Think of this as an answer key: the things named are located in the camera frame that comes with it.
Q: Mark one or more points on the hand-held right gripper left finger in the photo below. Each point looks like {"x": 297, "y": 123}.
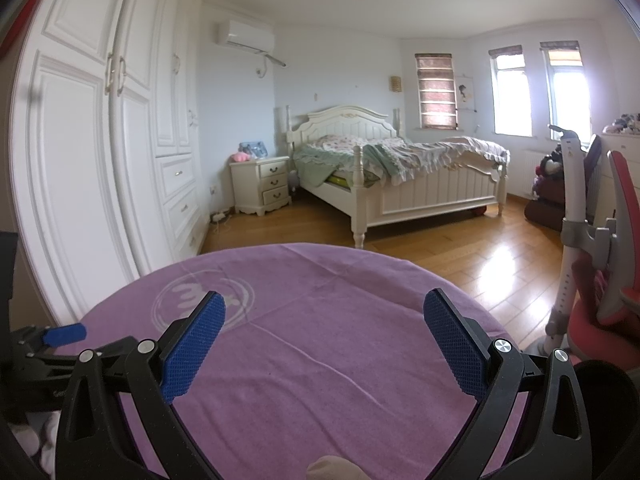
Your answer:
{"x": 195, "y": 347}

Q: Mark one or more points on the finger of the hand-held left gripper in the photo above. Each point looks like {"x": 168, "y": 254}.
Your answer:
{"x": 65, "y": 335}
{"x": 112, "y": 352}

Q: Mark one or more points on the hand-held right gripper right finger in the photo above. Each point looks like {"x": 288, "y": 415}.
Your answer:
{"x": 455, "y": 345}

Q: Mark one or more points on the person's left hand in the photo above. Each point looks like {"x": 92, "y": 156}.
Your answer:
{"x": 37, "y": 440}

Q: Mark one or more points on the purple tablecloth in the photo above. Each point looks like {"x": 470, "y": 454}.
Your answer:
{"x": 320, "y": 350}

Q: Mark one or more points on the white power strip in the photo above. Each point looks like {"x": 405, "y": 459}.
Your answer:
{"x": 219, "y": 217}

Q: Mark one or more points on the red object under bed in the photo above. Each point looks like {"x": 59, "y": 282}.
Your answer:
{"x": 478, "y": 211}

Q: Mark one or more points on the white wooden bed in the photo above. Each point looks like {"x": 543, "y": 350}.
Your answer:
{"x": 435, "y": 195}

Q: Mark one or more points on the pale cloth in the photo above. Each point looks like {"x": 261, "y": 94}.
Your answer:
{"x": 337, "y": 470}

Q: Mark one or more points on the white nightstand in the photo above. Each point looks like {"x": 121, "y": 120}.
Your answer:
{"x": 260, "y": 187}

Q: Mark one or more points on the pile of dark cushions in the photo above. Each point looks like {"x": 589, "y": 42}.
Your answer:
{"x": 545, "y": 195}

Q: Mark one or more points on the white wardrobe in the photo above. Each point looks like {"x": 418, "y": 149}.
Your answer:
{"x": 100, "y": 160}

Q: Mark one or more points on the pink plush toy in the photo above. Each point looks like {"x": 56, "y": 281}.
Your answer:
{"x": 240, "y": 156}

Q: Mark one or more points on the floral quilt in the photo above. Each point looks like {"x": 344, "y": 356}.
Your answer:
{"x": 400, "y": 155}

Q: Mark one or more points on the blue bag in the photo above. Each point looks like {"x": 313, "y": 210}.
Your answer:
{"x": 253, "y": 149}

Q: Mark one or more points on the white dresser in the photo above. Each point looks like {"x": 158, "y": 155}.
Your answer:
{"x": 622, "y": 160}

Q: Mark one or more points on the window with brown blind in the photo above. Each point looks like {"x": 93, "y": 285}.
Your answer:
{"x": 437, "y": 92}

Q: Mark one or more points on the bright window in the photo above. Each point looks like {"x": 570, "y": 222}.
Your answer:
{"x": 567, "y": 95}
{"x": 510, "y": 95}

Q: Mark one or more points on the row of plush toys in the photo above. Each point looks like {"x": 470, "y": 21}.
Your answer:
{"x": 622, "y": 124}

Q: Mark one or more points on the white air conditioner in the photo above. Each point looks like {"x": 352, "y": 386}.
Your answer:
{"x": 245, "y": 36}

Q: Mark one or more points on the wall poster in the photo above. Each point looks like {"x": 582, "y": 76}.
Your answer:
{"x": 465, "y": 94}

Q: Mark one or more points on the beige wall ornament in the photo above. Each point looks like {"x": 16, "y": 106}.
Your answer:
{"x": 395, "y": 83}

